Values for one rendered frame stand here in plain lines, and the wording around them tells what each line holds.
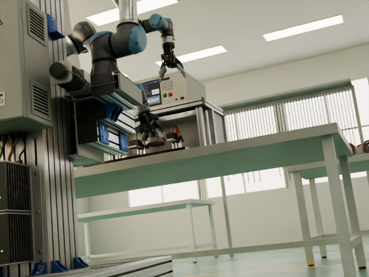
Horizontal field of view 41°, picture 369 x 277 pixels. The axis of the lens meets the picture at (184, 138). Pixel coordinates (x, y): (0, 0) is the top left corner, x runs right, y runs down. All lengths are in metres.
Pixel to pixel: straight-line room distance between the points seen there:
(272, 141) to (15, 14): 1.29
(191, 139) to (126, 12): 1.08
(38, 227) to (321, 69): 7.97
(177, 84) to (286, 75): 6.54
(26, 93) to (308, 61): 8.04
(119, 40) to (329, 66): 7.41
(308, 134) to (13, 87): 1.34
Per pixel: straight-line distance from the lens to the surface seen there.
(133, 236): 10.23
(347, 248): 2.39
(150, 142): 2.71
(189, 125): 3.13
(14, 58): 1.84
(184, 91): 3.05
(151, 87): 3.15
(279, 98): 6.40
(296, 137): 2.40
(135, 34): 2.24
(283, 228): 9.19
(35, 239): 1.92
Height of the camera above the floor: 0.30
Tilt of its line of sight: 11 degrees up
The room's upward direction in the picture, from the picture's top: 6 degrees counter-clockwise
